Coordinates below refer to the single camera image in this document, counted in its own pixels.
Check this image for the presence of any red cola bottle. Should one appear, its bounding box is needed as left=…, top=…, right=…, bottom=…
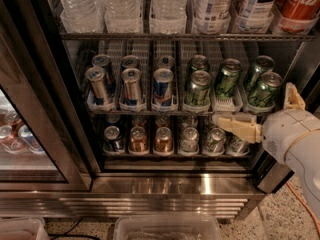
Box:
left=272, top=0, right=320, bottom=35

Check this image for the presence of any silver green can bottom right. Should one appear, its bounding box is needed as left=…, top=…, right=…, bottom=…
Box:
left=228, top=135, right=249, bottom=154

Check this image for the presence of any silver blue can front middle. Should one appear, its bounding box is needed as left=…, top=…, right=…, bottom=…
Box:
left=121, top=68, right=143, bottom=106

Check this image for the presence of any clear plastic bin centre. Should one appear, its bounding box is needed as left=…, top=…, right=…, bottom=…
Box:
left=113, top=213, right=222, bottom=240

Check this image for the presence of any clear water bottle middle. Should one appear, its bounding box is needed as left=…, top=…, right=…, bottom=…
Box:
left=102, top=0, right=142, bottom=33

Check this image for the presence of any open fridge door right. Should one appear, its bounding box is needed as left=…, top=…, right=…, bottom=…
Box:
left=256, top=80, right=320, bottom=194

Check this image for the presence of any copper can bottom left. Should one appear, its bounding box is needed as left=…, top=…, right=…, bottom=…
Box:
left=129, top=126, right=147, bottom=152

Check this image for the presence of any wire shelf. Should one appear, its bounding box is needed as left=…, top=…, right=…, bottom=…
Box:
left=87, top=108, right=277, bottom=118
left=60, top=33, right=320, bottom=42

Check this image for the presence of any clear water bottle right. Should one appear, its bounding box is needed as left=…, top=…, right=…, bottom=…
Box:
left=150, top=0, right=187, bottom=35

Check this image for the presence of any clear water bottle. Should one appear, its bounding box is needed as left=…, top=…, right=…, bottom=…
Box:
left=102, top=0, right=142, bottom=33
left=150, top=0, right=187, bottom=35
left=60, top=0, right=102, bottom=33

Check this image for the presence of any clear plastic bin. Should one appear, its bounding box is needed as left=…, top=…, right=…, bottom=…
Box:
left=113, top=213, right=222, bottom=240
left=0, top=218, right=50, bottom=240

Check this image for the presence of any silver blue can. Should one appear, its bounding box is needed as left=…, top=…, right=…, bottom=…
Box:
left=121, top=68, right=143, bottom=106
left=91, top=54, right=116, bottom=94
left=120, top=55, right=140, bottom=71
left=85, top=66, right=111, bottom=105

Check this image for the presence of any silver green can bottom left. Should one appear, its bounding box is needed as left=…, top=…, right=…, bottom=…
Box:
left=179, top=127, right=199, bottom=153

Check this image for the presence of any green can middle lane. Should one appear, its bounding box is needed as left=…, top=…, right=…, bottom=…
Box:
left=214, top=58, right=242, bottom=100

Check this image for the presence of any silver green can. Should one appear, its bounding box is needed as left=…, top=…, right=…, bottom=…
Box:
left=179, top=127, right=199, bottom=153
left=228, top=135, right=249, bottom=154
left=204, top=128, right=226, bottom=153

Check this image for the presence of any labelled bottle blue white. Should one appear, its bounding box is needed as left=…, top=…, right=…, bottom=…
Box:
left=193, top=0, right=232, bottom=35

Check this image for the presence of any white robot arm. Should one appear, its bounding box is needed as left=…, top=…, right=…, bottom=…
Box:
left=212, top=82, right=320, bottom=218

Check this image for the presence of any silver blue can back left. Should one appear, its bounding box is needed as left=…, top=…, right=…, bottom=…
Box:
left=91, top=54, right=116, bottom=94

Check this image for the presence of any black cable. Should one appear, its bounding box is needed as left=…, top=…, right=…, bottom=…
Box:
left=48, top=217, right=102, bottom=240

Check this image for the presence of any labelled bottle white black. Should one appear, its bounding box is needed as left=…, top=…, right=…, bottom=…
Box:
left=236, top=0, right=275, bottom=33

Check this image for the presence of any glass fridge door left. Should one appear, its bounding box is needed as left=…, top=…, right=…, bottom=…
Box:
left=0, top=0, right=90, bottom=191

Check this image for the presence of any orange cable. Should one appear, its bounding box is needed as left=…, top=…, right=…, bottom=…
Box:
left=285, top=181, right=320, bottom=235

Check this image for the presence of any copper can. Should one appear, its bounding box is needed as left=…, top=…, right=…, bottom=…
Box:
left=129, top=126, right=147, bottom=152
left=155, top=127, right=173, bottom=153

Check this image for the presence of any silver green can bottom middle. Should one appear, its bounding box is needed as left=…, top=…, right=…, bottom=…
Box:
left=204, top=128, right=226, bottom=153

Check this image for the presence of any blue energy can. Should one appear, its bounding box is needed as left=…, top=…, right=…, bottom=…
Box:
left=156, top=55, right=175, bottom=71
left=153, top=68, right=174, bottom=106

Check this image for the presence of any dark can bottom shelf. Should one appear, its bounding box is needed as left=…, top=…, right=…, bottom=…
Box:
left=104, top=126, right=124, bottom=152

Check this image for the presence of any steel fridge base grille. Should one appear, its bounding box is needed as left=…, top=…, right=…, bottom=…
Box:
left=0, top=174, right=265, bottom=219

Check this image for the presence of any blue energy can back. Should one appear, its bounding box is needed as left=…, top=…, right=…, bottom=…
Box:
left=156, top=55, right=175, bottom=71

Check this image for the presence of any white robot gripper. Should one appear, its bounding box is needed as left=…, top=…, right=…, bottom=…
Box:
left=212, top=82, right=320, bottom=164

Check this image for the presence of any blue energy can front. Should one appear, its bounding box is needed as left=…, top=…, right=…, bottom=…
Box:
left=153, top=68, right=174, bottom=106

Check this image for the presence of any silver blue can front left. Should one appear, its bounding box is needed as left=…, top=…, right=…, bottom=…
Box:
left=85, top=66, right=111, bottom=105

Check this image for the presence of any clear water bottle left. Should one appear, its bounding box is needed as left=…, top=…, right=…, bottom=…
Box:
left=60, top=0, right=102, bottom=33

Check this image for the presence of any middle wire shelf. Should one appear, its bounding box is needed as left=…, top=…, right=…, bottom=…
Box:
left=87, top=108, right=277, bottom=118

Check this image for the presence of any top wire shelf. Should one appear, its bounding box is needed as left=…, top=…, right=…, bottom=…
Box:
left=60, top=33, right=320, bottom=42

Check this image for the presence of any clear plastic bin left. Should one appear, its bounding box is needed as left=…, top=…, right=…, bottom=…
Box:
left=0, top=218, right=50, bottom=240

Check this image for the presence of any copper can bottom right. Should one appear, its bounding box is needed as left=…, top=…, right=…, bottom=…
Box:
left=155, top=127, right=173, bottom=153

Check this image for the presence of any silver blue can back middle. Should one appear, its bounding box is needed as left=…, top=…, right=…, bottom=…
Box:
left=120, top=55, right=140, bottom=71

